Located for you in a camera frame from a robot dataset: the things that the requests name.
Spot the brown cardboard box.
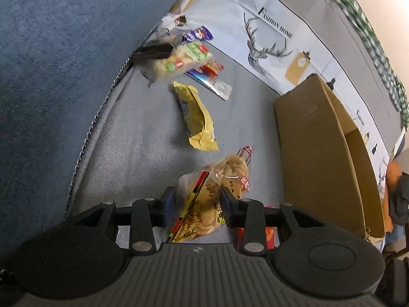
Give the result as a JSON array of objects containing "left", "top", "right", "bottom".
[{"left": 273, "top": 73, "right": 385, "bottom": 243}]

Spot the clear bag of cookies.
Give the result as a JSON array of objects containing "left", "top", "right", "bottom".
[{"left": 168, "top": 145, "right": 253, "bottom": 244}]

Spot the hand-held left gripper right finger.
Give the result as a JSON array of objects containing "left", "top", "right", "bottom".
[{"left": 220, "top": 186, "right": 323, "bottom": 256}]

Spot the metal zipper chain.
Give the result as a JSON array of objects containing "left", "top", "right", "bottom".
[{"left": 68, "top": 58, "right": 135, "bottom": 207}]

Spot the red orange snack packet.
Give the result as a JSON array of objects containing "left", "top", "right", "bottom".
[{"left": 236, "top": 205, "right": 282, "bottom": 250}]

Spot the yellow snack packet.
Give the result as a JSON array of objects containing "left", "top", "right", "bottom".
[{"left": 173, "top": 81, "right": 220, "bottom": 152}]

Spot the red blue silver snack packet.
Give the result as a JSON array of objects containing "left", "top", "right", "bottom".
[{"left": 185, "top": 63, "right": 232, "bottom": 101}]

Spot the orange cloth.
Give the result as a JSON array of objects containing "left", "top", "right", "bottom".
[{"left": 384, "top": 159, "right": 404, "bottom": 232}]

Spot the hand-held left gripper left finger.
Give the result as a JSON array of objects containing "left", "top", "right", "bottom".
[{"left": 69, "top": 187, "right": 176, "bottom": 256}]

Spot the black snack packet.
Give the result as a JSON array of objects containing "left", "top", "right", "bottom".
[{"left": 132, "top": 41, "right": 175, "bottom": 63}]

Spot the deer print cloth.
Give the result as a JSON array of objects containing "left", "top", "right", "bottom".
[{"left": 156, "top": 0, "right": 404, "bottom": 199}]

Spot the green label rice snack packet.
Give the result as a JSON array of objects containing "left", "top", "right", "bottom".
[{"left": 140, "top": 41, "right": 215, "bottom": 88}]

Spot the grey sofa cushion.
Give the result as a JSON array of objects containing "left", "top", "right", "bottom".
[{"left": 65, "top": 47, "right": 288, "bottom": 250}]

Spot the green checked cloth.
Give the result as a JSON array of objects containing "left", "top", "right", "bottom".
[{"left": 311, "top": 0, "right": 409, "bottom": 116}]

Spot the purple candy packet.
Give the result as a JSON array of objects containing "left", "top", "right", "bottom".
[{"left": 180, "top": 26, "right": 214, "bottom": 43}]

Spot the dark cloth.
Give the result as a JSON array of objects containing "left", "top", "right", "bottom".
[{"left": 394, "top": 173, "right": 409, "bottom": 225}]

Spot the blue sofa cushion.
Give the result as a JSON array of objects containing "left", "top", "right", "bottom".
[{"left": 0, "top": 0, "right": 195, "bottom": 263}]

